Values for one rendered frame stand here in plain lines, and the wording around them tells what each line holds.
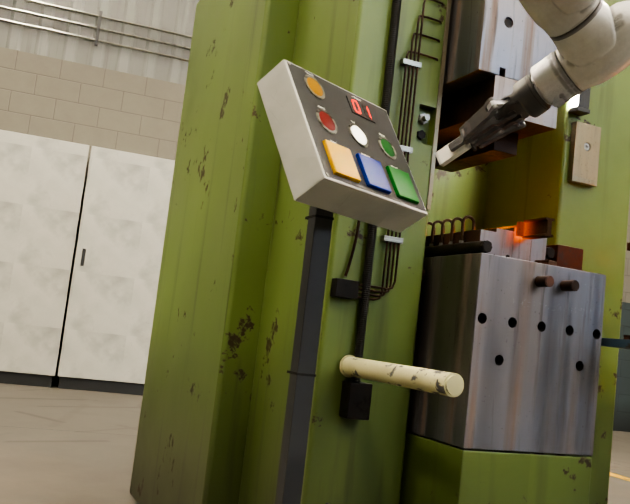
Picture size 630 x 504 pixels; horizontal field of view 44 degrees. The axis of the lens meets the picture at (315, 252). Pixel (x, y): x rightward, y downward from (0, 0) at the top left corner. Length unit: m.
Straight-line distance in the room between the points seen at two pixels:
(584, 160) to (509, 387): 0.74
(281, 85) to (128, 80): 6.47
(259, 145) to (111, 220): 4.81
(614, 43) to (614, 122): 1.01
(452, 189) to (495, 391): 0.81
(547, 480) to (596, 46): 1.03
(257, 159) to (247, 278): 0.35
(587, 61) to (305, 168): 0.52
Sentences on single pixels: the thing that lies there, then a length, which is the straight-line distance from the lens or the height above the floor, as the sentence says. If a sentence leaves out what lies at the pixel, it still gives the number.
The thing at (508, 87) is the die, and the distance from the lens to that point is 2.02.
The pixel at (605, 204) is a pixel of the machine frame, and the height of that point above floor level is 1.15.
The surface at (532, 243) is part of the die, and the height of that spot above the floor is 0.97.
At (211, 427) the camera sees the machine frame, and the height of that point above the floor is 0.40.
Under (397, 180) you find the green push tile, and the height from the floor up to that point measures 1.01.
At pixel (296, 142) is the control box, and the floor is 1.03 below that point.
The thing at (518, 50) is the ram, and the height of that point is 1.44.
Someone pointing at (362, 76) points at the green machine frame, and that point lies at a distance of 1.97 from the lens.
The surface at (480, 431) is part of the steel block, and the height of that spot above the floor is 0.51.
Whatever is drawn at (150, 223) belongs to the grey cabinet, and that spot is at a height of 1.50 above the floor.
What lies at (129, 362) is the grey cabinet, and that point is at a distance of 7.01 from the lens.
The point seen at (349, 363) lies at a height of 0.63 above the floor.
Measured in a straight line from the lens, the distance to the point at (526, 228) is 1.97.
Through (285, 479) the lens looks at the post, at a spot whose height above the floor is 0.40.
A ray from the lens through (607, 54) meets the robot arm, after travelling 1.44.
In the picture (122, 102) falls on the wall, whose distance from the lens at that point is 7.89.
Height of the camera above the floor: 0.68
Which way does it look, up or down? 6 degrees up
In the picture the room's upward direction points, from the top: 7 degrees clockwise
